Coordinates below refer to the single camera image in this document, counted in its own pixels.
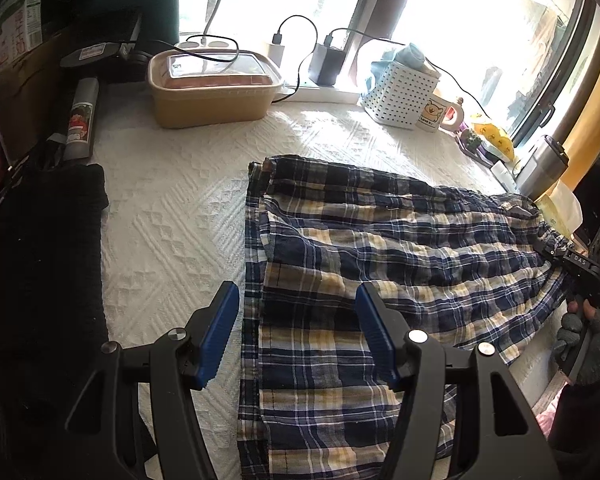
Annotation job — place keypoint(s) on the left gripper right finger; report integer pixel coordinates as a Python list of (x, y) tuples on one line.
[(496, 435)]

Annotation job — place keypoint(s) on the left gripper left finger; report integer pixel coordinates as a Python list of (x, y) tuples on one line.
[(137, 403)]

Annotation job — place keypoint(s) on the blue plaid pants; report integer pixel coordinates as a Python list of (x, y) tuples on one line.
[(463, 267)]

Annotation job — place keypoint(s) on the right hand grey glove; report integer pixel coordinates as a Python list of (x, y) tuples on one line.
[(577, 345)]

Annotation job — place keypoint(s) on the yellow tissue pack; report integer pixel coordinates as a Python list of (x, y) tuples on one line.
[(561, 209)]

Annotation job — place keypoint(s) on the steel travel tumbler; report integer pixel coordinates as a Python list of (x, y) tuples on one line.
[(546, 164)]

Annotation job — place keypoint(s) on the white lotion tube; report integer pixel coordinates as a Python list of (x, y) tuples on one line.
[(500, 172)]

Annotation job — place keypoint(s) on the white textured table cloth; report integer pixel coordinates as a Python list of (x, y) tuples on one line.
[(175, 226)]

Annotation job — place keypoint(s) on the small dark figurine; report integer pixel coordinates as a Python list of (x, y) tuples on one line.
[(469, 140)]

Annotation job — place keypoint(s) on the cream cartoon mug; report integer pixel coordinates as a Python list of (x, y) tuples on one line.
[(440, 113)]

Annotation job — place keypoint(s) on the grey spray can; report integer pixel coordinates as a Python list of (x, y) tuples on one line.
[(80, 133)]

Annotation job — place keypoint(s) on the white perforated storage basket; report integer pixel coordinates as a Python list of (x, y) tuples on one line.
[(398, 97)]

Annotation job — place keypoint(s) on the beige lidded food container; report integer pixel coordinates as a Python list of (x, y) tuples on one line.
[(201, 87)]

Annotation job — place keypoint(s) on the white power strip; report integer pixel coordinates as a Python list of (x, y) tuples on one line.
[(316, 94)]

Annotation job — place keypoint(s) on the black power adapter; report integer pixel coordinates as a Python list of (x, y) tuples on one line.
[(326, 63)]

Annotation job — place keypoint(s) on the white usb charger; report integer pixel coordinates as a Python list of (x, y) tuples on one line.
[(276, 49)]

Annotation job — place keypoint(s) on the white desk lamp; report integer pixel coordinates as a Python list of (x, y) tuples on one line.
[(215, 20)]

